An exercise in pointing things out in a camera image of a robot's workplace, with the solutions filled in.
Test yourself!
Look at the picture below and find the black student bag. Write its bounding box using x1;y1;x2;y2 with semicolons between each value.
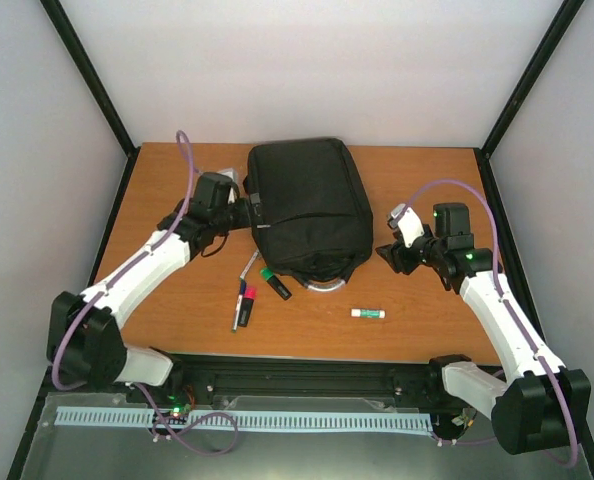
244;137;374;290

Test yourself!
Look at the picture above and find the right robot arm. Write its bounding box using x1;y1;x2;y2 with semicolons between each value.
376;233;591;456

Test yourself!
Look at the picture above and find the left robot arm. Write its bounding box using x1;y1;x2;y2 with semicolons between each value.
47;199;251;403

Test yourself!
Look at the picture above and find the silver pen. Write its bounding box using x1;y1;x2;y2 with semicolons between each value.
239;249;259;280

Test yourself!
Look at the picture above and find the white glue stick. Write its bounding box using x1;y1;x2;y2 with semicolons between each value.
350;308;386;319

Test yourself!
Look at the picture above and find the green highlighter marker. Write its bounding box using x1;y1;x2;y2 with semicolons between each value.
260;267;292;301

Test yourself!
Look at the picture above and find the pink highlighter marker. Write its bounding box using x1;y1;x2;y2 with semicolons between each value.
237;286;257;328

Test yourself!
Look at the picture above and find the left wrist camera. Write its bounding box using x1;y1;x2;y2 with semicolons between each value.
188;168;239;215

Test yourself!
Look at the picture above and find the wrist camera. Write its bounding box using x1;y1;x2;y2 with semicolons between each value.
386;201;473;249
188;168;239;215

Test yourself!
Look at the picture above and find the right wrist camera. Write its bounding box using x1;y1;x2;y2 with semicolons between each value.
386;201;473;249

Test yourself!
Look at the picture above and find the black aluminium frame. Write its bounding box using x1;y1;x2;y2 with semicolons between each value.
4;0;594;480

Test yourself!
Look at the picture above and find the light blue cable duct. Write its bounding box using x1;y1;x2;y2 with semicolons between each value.
54;406;433;436

